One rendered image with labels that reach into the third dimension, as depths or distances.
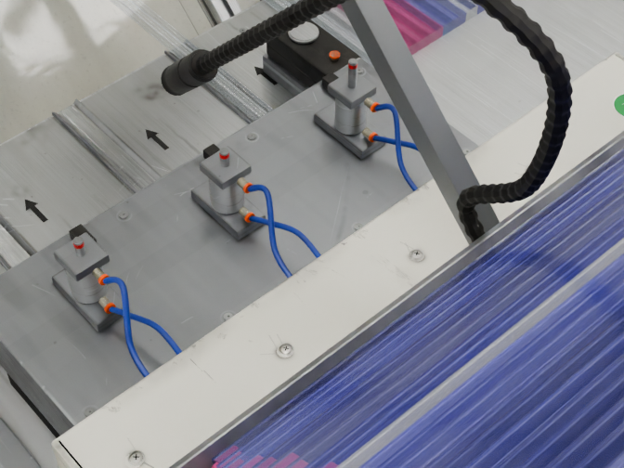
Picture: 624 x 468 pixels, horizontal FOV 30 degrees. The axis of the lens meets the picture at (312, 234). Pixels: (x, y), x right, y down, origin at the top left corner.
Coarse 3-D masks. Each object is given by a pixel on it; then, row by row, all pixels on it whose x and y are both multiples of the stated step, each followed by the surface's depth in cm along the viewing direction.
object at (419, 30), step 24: (264, 0) 100; (288, 0) 99; (384, 0) 99; (408, 0) 99; (432, 0) 99; (456, 0) 99; (336, 24) 97; (408, 24) 97; (432, 24) 97; (456, 24) 98; (360, 48) 95
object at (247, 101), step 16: (112, 0) 100; (128, 0) 99; (144, 16) 98; (160, 32) 96; (176, 32) 96; (176, 48) 95; (192, 48) 95; (224, 80) 93; (224, 96) 93; (240, 96) 91; (256, 96) 92; (256, 112) 90
